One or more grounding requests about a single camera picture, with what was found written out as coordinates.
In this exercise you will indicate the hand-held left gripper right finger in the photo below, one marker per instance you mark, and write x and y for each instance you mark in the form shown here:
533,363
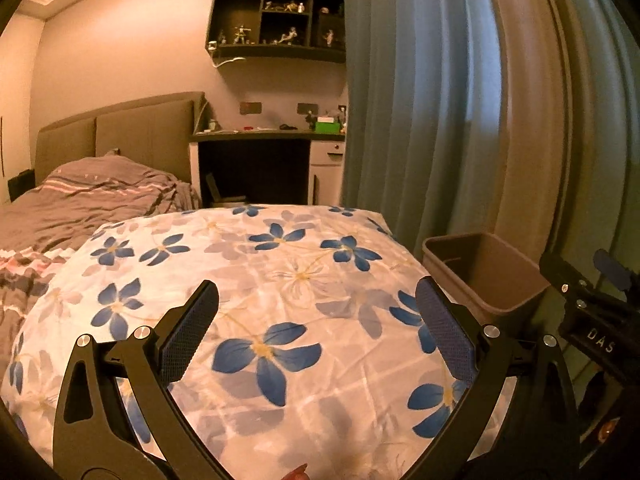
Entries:
445,330

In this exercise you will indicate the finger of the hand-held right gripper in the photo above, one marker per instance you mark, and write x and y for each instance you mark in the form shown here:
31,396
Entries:
612,267
562,275

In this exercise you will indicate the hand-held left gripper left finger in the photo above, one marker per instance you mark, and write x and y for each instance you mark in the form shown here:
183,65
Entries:
187,335

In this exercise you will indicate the grey plastic bin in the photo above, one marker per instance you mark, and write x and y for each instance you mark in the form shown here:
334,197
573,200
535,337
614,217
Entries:
480,270

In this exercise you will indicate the white blue floral blanket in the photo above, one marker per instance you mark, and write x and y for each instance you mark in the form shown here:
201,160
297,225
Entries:
300,285

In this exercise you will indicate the dark chair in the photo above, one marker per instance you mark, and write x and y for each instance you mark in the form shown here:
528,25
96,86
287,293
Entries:
220,190

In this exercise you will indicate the dark desk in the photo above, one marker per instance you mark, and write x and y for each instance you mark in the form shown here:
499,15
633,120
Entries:
250,170

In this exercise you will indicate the white drawer cabinet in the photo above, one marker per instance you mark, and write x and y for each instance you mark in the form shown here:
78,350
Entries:
325,175

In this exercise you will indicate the grey padded headboard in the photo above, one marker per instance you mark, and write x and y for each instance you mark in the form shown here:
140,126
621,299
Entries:
140,125

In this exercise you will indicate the black bedside box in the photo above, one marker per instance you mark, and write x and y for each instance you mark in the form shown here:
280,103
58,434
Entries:
21,185

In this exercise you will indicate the green box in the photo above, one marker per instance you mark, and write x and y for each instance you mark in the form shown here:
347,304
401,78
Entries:
328,126

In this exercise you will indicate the white wardrobe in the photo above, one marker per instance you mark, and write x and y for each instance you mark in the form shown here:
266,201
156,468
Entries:
15,110

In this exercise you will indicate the collection of small figurines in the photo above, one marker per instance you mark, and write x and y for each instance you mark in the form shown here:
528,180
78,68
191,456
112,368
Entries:
241,34

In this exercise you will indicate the dark wall outlet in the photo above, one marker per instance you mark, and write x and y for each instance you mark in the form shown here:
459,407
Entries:
306,108
251,108

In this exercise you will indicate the dark wall shelf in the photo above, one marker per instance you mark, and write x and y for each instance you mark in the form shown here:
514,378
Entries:
235,10

